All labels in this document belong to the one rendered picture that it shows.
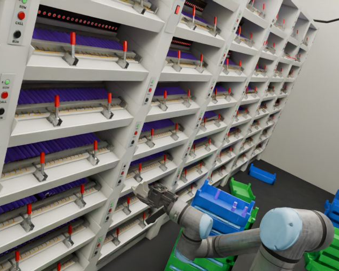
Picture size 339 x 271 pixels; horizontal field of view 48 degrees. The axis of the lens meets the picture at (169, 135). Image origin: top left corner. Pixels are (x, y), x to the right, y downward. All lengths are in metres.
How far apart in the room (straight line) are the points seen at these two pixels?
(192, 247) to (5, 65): 0.99
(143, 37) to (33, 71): 0.59
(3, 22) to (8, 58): 0.09
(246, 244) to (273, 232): 0.35
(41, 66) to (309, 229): 0.84
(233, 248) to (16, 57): 1.02
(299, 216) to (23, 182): 0.82
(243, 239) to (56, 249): 0.74
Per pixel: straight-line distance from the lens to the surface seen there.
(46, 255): 1.60
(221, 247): 1.57
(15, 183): 1.23
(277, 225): 1.11
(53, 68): 1.08
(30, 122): 1.16
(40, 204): 1.45
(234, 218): 2.02
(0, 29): 0.93
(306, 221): 1.13
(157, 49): 1.48
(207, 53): 2.14
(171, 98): 1.93
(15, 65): 0.99
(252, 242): 1.43
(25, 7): 0.96
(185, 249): 1.56
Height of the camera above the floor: 1.35
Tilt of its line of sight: 17 degrees down
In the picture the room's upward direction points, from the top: 20 degrees clockwise
